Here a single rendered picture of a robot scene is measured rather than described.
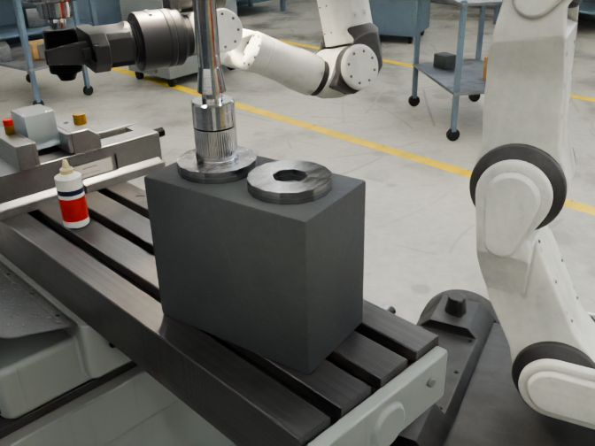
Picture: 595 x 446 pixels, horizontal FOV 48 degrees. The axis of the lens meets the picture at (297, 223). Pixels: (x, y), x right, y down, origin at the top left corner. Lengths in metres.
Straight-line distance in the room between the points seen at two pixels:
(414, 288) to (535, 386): 1.55
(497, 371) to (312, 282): 0.79
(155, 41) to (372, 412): 0.63
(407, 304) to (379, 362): 1.85
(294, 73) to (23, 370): 0.63
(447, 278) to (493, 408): 1.51
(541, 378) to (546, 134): 0.40
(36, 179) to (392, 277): 1.84
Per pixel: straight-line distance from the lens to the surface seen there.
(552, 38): 0.99
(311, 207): 0.66
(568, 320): 1.18
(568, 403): 1.21
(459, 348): 1.42
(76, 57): 1.03
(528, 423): 1.31
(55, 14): 1.03
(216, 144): 0.73
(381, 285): 2.71
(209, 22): 0.71
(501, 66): 1.02
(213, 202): 0.70
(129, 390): 1.13
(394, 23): 7.02
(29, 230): 1.13
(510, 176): 1.02
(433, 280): 2.77
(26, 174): 1.19
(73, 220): 1.10
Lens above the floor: 1.44
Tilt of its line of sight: 27 degrees down
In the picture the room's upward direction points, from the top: 2 degrees counter-clockwise
